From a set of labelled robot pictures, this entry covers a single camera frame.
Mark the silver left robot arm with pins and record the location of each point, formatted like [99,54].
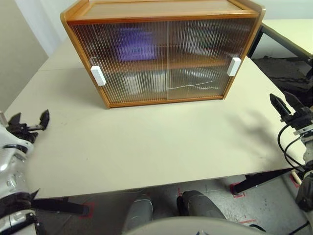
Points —
[9,171]

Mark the ribbed glass sliding door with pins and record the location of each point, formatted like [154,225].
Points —
[110,49]
[210,44]

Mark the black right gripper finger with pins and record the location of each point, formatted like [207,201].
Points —
[294,104]
[281,109]

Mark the metal bowl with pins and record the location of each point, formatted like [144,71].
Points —
[195,80]

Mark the purple package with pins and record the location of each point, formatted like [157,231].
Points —
[134,44]

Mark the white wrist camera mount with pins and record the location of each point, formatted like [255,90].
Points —
[302,131]
[9,139]

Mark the dark rounded robot leg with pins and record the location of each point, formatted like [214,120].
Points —
[139,213]
[200,203]

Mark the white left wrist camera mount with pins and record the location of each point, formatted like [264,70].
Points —
[9,139]

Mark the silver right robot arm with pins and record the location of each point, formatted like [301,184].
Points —
[308,156]

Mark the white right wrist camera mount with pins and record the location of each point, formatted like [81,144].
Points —
[302,131]

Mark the wooden cabinet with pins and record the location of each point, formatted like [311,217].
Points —
[159,9]

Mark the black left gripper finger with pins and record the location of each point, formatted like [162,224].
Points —
[15,120]
[44,120]

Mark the black table leg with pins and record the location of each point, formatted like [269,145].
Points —
[61,206]
[264,180]

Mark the pale robot torso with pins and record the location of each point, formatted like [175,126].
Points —
[190,226]

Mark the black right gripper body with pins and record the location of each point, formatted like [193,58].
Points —
[302,120]

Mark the white bottle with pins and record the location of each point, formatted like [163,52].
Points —
[133,85]

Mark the beige table black legs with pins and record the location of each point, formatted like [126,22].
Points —
[288,31]

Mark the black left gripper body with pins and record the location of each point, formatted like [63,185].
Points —
[23,131]

